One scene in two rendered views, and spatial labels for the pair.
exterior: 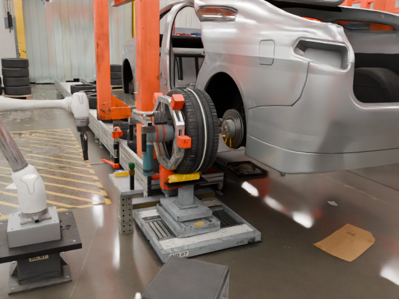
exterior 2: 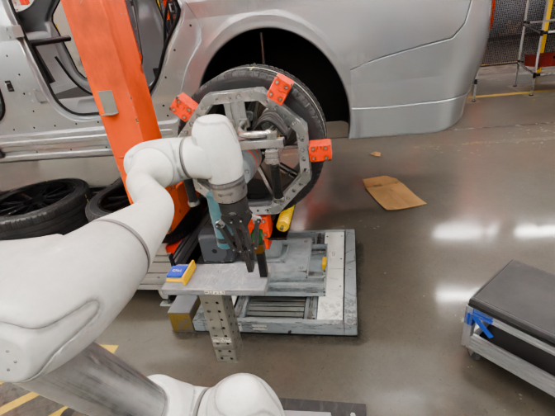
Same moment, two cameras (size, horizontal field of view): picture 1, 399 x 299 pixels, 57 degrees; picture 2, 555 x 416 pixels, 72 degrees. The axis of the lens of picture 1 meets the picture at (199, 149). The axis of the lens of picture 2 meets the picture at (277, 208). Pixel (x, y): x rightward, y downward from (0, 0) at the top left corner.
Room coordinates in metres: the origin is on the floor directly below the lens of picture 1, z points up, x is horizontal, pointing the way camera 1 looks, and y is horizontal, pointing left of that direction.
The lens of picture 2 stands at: (1.69, 1.39, 1.38)
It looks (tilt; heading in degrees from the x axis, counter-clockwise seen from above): 27 degrees down; 309
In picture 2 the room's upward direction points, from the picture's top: 8 degrees counter-clockwise
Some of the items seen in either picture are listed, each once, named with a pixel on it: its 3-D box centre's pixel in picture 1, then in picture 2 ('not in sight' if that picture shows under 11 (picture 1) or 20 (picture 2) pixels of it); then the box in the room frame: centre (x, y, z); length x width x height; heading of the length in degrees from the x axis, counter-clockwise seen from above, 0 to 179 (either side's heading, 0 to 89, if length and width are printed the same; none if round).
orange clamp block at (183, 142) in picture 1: (183, 142); (320, 150); (2.46, 0.11, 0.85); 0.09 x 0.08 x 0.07; 26
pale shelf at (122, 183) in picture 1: (125, 183); (218, 278); (2.71, 0.58, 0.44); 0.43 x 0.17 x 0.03; 26
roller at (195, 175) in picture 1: (184, 177); (286, 213); (2.68, 0.11, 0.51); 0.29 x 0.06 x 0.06; 116
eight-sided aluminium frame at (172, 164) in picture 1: (167, 132); (245, 155); (2.74, 0.25, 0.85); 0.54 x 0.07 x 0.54; 26
